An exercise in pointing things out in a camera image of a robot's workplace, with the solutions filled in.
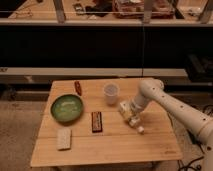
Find small red snack packet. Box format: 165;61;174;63
74;81;82;96

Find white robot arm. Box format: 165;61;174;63
118;78;213;171

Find wooden table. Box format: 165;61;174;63
31;79;182;167

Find clear plastic cup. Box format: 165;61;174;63
103;83;119;105

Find white sponge block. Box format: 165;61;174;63
57;128;71;150

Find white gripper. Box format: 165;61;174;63
119;100;143;115

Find green ceramic bowl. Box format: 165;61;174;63
50;94;84;123

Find black cable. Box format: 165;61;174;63
177;133;208;171

